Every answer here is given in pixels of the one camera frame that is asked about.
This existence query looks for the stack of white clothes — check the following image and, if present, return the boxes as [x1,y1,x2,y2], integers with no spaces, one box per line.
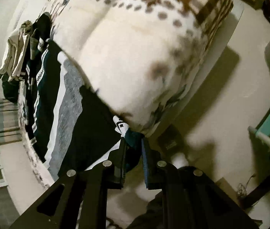
[0,20,33,82]

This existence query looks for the floral fleece bed blanket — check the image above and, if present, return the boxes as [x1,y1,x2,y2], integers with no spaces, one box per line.
[18,0,233,189]

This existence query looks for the black grey striped sweater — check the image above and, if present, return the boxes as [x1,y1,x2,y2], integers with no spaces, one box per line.
[17,11,145,179]

